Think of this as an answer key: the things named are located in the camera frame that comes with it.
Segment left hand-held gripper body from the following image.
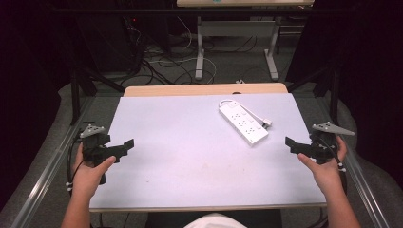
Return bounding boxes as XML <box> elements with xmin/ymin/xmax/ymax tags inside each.
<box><xmin>79</xmin><ymin>123</ymin><xmax>125</xmax><ymax>185</ymax></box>

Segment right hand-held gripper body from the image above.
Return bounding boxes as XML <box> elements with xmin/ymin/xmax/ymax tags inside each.
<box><xmin>297</xmin><ymin>121</ymin><xmax>356</xmax><ymax>165</ymax></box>

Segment white power strip cable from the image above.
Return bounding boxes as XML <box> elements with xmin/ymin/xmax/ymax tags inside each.
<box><xmin>219</xmin><ymin>99</ymin><xmax>274</xmax><ymax>130</ymax></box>

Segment white power strip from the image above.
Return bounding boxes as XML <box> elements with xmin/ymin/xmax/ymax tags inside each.
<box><xmin>218</xmin><ymin>102</ymin><xmax>270</xmax><ymax>147</ymax></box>

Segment person's right hand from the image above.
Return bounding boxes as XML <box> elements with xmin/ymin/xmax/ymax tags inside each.
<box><xmin>297</xmin><ymin>135</ymin><xmax>349</xmax><ymax>198</ymax></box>

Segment person's left hand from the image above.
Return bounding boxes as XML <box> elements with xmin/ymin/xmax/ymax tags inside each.
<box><xmin>71</xmin><ymin>142</ymin><xmax>117</xmax><ymax>201</ymax></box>

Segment white table mat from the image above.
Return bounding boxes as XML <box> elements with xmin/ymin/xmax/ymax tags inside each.
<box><xmin>89</xmin><ymin>92</ymin><xmax>328</xmax><ymax>211</ymax></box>

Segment person's dark trousers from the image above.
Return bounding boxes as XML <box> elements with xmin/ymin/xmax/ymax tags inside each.
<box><xmin>144</xmin><ymin>209</ymin><xmax>283</xmax><ymax>228</ymax></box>

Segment wooden table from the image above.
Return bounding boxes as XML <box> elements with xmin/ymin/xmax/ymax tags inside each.
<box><xmin>123</xmin><ymin>82</ymin><xmax>289</xmax><ymax>98</ymax></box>

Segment black computer case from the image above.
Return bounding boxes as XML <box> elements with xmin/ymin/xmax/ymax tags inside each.
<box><xmin>93</xmin><ymin>13</ymin><xmax>144</xmax><ymax>74</ymax></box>

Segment person's white shirt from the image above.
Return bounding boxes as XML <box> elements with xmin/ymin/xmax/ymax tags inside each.
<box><xmin>183</xmin><ymin>212</ymin><xmax>249</xmax><ymax>228</ymax></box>

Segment white desk with metal legs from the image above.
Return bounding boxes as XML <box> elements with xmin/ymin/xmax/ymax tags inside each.
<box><xmin>176</xmin><ymin>0</ymin><xmax>316</xmax><ymax>82</ymax></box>

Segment black horizontal bar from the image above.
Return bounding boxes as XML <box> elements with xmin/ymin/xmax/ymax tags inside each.
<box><xmin>51</xmin><ymin>7</ymin><xmax>321</xmax><ymax>15</ymax></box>

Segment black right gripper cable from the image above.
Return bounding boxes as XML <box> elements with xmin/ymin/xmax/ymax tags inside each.
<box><xmin>317</xmin><ymin>138</ymin><xmax>349</xmax><ymax>195</ymax></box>

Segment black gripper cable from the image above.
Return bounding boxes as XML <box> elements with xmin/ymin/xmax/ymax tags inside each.
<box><xmin>317</xmin><ymin>138</ymin><xmax>349</xmax><ymax>195</ymax></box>
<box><xmin>65</xmin><ymin>138</ymin><xmax>84</xmax><ymax>193</ymax></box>

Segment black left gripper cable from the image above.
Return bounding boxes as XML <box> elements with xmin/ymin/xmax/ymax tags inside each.
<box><xmin>65</xmin><ymin>138</ymin><xmax>84</xmax><ymax>193</ymax></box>

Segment black metal frame stand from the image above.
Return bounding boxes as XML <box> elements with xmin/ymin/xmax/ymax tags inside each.
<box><xmin>286</xmin><ymin>65</ymin><xmax>342</xmax><ymax>125</ymax></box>
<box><xmin>69</xmin><ymin>66</ymin><xmax>125</xmax><ymax>126</ymax></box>

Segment aluminium rail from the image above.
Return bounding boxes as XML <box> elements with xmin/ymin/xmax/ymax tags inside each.
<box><xmin>10</xmin><ymin>96</ymin><xmax>95</xmax><ymax>228</ymax></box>
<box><xmin>315</xmin><ymin>96</ymin><xmax>392</xmax><ymax>228</ymax></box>

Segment bundle of floor cables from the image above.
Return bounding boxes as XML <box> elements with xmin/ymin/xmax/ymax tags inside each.
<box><xmin>126</xmin><ymin>15</ymin><xmax>277</xmax><ymax>86</ymax></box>

